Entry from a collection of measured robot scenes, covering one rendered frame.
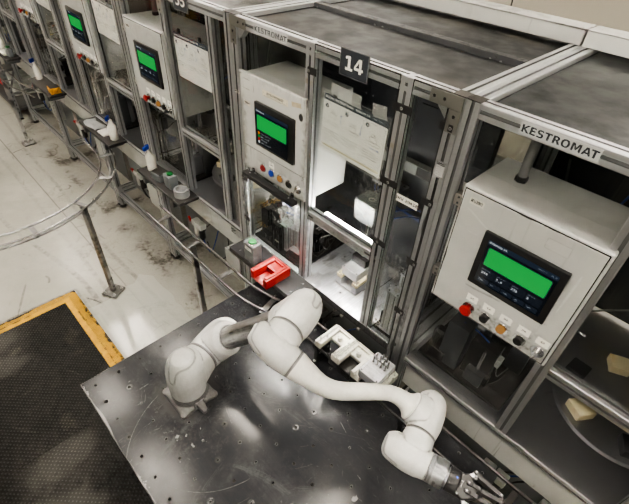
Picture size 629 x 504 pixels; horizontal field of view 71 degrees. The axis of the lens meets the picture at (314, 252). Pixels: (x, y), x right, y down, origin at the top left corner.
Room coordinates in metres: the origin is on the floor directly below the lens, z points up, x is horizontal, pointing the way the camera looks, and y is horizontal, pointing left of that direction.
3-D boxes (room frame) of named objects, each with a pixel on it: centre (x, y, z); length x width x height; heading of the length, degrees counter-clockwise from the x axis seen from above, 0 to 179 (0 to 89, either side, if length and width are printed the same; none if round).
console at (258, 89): (1.82, 0.13, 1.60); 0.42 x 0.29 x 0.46; 46
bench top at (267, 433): (0.92, 0.11, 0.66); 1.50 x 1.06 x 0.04; 46
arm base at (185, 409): (1.03, 0.50, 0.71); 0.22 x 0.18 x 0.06; 46
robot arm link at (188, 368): (1.05, 0.51, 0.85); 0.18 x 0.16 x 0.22; 153
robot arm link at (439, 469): (0.60, -0.43, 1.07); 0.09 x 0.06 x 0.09; 151
